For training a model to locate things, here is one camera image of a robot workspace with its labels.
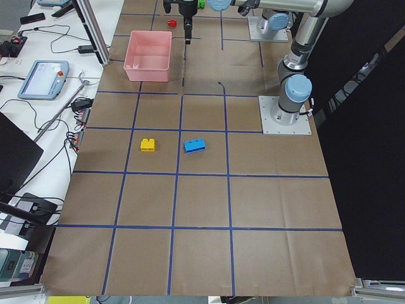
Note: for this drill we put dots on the black monitor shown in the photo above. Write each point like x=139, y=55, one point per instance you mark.
x=19, y=156

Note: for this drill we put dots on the blue teach pendant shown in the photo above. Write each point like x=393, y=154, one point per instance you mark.
x=44, y=80

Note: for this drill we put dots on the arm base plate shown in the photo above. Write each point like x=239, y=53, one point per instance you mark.
x=275, y=121
x=260, y=32

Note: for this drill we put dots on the metal rod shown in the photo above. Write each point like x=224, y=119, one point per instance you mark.
x=83, y=82

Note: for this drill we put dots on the pink plastic box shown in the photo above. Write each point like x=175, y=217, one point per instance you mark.
x=148, y=56

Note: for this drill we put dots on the aluminium frame post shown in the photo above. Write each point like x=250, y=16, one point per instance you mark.
x=87, y=17

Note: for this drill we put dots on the black power adapter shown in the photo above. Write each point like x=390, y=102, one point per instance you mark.
x=85, y=49

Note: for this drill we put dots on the black monitor stand base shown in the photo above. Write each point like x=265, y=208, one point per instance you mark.
x=34, y=209

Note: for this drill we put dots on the green toy block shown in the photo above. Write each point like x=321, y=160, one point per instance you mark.
x=201, y=4

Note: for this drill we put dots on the yellow toy block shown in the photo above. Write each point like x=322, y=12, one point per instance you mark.
x=148, y=145

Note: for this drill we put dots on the red toy block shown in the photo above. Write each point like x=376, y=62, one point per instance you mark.
x=172, y=23

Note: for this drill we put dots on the blue toy block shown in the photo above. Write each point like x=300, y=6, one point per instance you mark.
x=194, y=145

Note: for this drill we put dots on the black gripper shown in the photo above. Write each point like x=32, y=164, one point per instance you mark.
x=187, y=9

